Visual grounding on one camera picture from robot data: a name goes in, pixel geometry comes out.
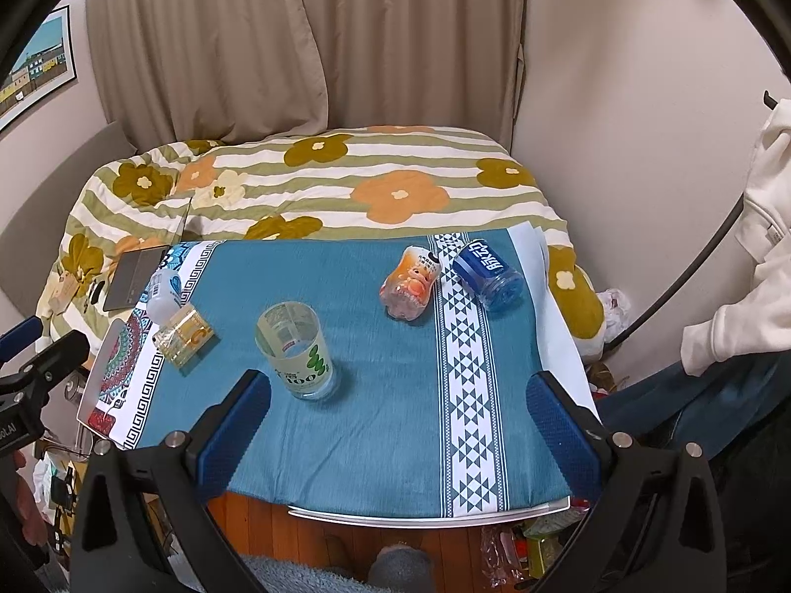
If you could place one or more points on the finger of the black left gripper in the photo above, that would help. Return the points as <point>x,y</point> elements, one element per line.
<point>51,366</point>

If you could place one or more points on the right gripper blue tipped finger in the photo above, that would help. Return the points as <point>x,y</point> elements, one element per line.
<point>19,338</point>

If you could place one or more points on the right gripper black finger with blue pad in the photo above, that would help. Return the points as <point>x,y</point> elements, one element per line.
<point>654,522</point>
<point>114,546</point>

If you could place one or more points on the white green label cup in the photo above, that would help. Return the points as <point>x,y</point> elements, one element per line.
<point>291,339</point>

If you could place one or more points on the white blue logo cup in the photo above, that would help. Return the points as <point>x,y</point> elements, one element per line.
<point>164,296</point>

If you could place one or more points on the yellow orange label cup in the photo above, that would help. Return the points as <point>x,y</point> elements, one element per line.
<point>183,336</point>

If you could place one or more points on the blue label plastic cup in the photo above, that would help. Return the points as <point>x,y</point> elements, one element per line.
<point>494,283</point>

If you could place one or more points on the orange label plastic cup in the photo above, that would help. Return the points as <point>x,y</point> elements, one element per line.
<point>407,291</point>

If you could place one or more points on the person left hand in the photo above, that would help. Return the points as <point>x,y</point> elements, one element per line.
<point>32,522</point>

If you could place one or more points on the blue jeans leg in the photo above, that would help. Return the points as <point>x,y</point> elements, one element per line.
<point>711,409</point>

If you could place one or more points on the floral striped quilt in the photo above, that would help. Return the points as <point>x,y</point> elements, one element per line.
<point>368,182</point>

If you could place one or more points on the white plastic bag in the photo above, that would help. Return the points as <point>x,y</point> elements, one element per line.
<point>617,310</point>

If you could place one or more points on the cream hoodie sleeve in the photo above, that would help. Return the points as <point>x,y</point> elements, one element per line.
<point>760,322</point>

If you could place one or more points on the framed picture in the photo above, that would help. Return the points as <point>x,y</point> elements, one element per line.
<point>45,65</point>

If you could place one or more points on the teal patterned cloth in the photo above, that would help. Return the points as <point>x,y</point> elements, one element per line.
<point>426,420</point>

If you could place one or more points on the beige curtain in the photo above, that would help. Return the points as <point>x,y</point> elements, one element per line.
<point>240,70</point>

